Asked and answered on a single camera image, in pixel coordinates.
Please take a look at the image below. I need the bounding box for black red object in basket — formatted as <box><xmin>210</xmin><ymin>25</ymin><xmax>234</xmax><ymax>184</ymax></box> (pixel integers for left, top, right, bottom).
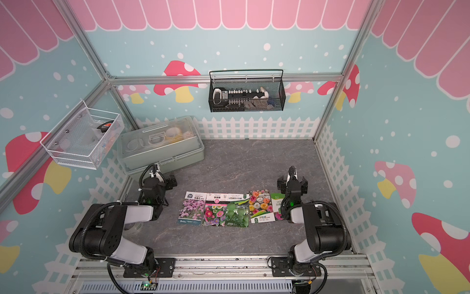
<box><xmin>97</xmin><ymin>120</ymin><xmax>114</xmax><ymax>133</ymax></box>

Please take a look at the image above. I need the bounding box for multicolour ranunculus seed packet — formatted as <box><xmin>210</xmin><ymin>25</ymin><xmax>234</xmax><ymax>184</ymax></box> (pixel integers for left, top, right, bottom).
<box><xmin>248</xmin><ymin>189</ymin><xmax>275</xmax><ymax>224</ymax></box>

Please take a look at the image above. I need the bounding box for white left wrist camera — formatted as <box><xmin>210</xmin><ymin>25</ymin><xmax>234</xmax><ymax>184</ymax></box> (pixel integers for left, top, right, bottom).
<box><xmin>150</xmin><ymin>164</ymin><xmax>165</xmax><ymax>182</ymax></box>

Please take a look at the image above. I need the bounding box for clear tape roll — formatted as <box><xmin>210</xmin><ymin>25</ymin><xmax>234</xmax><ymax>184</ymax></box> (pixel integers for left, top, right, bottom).
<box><xmin>123</xmin><ymin>222</ymin><xmax>143</xmax><ymax>236</ymax></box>

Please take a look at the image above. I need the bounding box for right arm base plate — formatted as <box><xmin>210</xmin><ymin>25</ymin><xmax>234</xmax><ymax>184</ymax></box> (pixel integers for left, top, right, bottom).
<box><xmin>267</xmin><ymin>257</ymin><xmax>322</xmax><ymax>278</ymax></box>

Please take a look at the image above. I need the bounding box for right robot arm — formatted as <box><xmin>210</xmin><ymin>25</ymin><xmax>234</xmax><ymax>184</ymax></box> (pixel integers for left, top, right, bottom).
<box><xmin>277</xmin><ymin>174</ymin><xmax>352</xmax><ymax>276</ymax></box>

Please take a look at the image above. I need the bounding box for green pink flower seed packet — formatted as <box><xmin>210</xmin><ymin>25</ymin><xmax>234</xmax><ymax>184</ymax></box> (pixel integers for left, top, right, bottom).
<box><xmin>270</xmin><ymin>193</ymin><xmax>285</xmax><ymax>221</ymax></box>

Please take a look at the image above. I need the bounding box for green gourd seed packet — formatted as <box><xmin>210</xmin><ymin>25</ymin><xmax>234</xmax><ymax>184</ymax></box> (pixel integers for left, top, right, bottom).
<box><xmin>225</xmin><ymin>194</ymin><xmax>250</xmax><ymax>228</ymax></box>

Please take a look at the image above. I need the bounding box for purple flower seed packet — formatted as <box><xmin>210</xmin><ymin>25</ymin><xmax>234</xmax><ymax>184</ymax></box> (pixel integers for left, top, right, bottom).
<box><xmin>177</xmin><ymin>191</ymin><xmax>207</xmax><ymax>225</ymax></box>

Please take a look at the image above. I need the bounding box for translucent green storage box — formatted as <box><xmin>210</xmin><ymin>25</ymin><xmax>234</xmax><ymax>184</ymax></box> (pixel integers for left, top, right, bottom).
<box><xmin>116</xmin><ymin>116</ymin><xmax>204</xmax><ymax>180</ymax></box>

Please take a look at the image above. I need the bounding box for white wire mesh basket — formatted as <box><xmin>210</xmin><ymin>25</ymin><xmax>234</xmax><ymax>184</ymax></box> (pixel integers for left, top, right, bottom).
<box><xmin>40</xmin><ymin>100</ymin><xmax>125</xmax><ymax>170</ymax></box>

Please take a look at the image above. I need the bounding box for black wire mesh basket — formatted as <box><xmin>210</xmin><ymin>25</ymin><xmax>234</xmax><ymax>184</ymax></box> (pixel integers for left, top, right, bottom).
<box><xmin>208</xmin><ymin>69</ymin><xmax>286</xmax><ymax>113</ymax></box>

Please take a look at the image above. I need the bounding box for black white tool in basket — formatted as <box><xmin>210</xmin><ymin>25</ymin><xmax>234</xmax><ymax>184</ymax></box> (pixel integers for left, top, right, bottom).
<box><xmin>209</xmin><ymin>88</ymin><xmax>269</xmax><ymax>109</ymax></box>

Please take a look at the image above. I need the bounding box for small green circuit board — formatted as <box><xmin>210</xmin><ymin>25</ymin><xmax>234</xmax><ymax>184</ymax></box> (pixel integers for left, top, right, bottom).
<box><xmin>140</xmin><ymin>281</ymin><xmax>158</xmax><ymax>292</ymax></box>

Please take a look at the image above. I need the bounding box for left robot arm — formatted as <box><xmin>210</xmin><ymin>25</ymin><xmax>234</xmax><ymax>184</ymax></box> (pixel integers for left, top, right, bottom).
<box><xmin>69</xmin><ymin>174</ymin><xmax>177</xmax><ymax>279</ymax></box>

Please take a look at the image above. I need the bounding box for pink mixed flower seed packet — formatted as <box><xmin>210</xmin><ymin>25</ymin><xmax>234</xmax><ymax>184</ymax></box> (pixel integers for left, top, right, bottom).
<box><xmin>202</xmin><ymin>193</ymin><xmax>229</xmax><ymax>227</ymax></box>

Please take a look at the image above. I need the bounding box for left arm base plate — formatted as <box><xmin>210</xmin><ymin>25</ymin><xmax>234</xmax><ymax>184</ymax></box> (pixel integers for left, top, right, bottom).
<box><xmin>123</xmin><ymin>258</ymin><xmax>176</xmax><ymax>278</ymax></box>

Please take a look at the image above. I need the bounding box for aluminium front rail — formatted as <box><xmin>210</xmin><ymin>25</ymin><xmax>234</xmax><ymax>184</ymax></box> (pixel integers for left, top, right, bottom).
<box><xmin>71</xmin><ymin>253</ymin><xmax>375</xmax><ymax>284</ymax></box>

